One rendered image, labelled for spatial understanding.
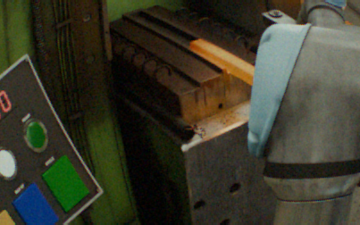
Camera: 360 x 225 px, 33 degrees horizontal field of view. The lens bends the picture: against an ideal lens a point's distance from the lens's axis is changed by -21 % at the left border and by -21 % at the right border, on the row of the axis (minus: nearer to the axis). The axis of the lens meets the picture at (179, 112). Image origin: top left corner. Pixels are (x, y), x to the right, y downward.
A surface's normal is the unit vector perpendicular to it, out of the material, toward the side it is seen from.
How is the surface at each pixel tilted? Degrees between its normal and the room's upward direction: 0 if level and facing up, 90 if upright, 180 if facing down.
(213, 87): 90
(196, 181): 90
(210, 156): 90
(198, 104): 90
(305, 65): 45
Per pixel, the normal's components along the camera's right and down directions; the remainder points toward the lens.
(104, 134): 0.53, 0.38
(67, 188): 0.67, -0.25
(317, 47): -0.18, -0.56
